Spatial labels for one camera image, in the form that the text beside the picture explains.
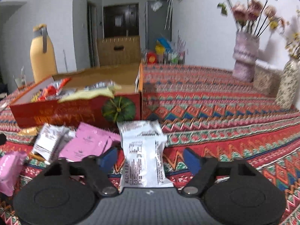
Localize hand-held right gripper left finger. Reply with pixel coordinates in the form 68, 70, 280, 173
42, 147, 119, 197

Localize clear plastic bag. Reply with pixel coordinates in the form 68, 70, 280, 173
150, 0, 163, 12

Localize pink artificial flowers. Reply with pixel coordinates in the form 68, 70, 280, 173
208, 0, 286, 37

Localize patterned storage container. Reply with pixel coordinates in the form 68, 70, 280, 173
253, 62, 283, 98

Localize blue and yellow bags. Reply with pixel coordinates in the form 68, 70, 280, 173
155, 37, 174, 54

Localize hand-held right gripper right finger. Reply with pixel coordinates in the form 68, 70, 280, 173
180, 148, 259, 197

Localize pale yellow striped packet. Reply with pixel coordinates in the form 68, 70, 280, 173
58, 87, 122, 104

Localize pink puffy snack bag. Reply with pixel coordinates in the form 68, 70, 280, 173
0, 150, 28, 197

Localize grey refrigerator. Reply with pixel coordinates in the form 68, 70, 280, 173
145, 0, 173, 52

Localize golden cracker packet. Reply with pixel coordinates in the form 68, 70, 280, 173
17, 127, 39, 137

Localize clear glass cup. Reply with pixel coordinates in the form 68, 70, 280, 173
13, 67, 27, 91

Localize purple feathery decoration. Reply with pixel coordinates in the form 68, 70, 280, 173
175, 30, 188, 52

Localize red cardboard box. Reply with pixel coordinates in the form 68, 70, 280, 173
9, 62, 144, 128

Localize wire basket with bottles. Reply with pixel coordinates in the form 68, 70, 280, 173
164, 50, 185, 64

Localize dark entrance door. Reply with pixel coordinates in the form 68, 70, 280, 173
103, 3, 139, 38

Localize pink snack packet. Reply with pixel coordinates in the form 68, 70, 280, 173
103, 132, 122, 155
58, 122, 110, 163

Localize pile of colourful snacks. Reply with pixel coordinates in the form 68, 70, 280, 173
30, 77, 122, 104

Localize white grey-printed snack packet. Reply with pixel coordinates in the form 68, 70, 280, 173
31, 123, 77, 163

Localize white folded umbrella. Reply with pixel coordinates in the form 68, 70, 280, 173
164, 0, 173, 30

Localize yellow thermos bottle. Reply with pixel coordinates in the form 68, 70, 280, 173
30, 24, 58, 83

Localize brown cardboard carton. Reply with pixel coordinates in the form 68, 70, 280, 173
96, 36, 141, 66

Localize floral patterned vase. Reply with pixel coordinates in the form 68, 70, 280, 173
275, 59, 300, 110

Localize pink ribbed vase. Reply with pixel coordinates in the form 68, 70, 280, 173
232, 31, 260, 82

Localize yellow artificial flowers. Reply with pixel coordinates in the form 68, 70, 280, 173
283, 16, 300, 60

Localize colourful patterned tablecloth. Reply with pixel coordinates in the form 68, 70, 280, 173
0, 63, 300, 225

